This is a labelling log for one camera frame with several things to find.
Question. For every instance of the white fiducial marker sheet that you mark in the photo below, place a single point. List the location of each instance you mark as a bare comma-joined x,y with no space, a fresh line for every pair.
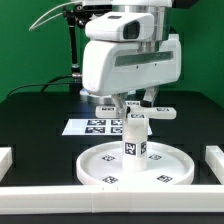
93,127

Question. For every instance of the white right fence block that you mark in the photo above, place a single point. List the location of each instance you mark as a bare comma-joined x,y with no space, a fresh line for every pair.
214,157

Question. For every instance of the white fence block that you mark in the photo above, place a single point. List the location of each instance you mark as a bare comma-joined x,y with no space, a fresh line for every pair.
214,157
5,161

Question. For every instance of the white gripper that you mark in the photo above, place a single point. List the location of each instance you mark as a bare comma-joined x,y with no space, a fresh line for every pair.
114,68

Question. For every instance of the white left fence block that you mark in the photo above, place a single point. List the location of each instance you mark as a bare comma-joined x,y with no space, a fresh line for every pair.
5,161

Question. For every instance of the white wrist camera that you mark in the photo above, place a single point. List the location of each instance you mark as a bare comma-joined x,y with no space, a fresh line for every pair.
121,27

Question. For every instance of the white front fence rail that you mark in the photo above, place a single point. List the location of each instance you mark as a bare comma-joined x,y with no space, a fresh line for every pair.
98,199

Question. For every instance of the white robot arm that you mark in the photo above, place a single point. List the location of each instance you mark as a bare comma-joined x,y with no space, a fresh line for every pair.
160,9

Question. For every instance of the white round table top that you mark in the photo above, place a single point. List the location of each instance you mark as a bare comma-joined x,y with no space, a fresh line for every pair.
103,164

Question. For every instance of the white cross-shaped table base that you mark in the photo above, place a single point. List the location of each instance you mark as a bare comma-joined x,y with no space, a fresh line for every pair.
135,110

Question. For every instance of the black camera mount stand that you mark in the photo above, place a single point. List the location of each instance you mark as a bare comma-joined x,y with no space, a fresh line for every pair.
75,17

